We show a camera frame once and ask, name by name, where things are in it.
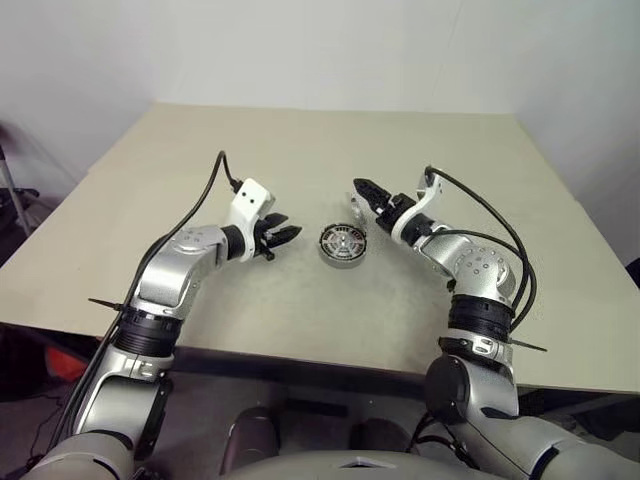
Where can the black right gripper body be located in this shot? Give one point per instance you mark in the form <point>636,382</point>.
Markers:
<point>395,210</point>

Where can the dark brown rounded shape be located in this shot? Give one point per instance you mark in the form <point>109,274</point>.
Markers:
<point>250,435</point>

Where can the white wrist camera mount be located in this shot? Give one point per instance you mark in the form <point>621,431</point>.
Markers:
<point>422,200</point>
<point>250,197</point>

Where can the copper wound motor stator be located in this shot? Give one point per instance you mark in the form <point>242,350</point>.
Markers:
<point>344,263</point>

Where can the orange object under table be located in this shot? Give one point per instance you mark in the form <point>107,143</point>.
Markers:
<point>62,362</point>

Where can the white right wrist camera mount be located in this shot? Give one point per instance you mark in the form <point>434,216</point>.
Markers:
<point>422,200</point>

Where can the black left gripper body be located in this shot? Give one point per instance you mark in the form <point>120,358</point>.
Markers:
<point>262,240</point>

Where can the black table frame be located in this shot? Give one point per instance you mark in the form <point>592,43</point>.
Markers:
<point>350,372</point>

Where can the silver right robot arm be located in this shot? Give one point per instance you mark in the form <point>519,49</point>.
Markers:
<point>480,265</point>

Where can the grey robot torso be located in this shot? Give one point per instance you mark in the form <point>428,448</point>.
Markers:
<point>360,467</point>

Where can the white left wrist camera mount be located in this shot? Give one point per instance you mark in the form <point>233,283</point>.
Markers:
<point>250,197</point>

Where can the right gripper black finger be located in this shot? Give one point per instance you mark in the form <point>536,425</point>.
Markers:
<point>378,210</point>
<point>372,192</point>

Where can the grey toothed gear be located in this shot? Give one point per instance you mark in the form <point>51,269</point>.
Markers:
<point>357,210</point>

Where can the silver tripod stand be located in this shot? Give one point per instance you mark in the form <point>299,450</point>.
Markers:
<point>12,190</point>

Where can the black zip tie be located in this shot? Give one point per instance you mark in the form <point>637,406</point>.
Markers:
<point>527,345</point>
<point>102,302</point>

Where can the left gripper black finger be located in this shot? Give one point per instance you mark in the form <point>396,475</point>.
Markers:
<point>286,236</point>
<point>276,219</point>

